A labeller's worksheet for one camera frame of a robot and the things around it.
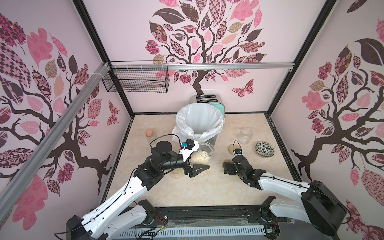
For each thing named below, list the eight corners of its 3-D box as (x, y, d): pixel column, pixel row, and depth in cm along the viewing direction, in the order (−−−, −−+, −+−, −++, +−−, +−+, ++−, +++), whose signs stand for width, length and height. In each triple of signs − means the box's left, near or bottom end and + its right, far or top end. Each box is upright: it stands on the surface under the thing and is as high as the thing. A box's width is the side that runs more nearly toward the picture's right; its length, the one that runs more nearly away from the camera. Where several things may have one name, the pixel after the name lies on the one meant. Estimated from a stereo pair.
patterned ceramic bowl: (257, 157, 97) (259, 154, 93) (253, 145, 103) (255, 141, 100) (273, 157, 97) (276, 154, 93) (268, 145, 103) (271, 141, 100)
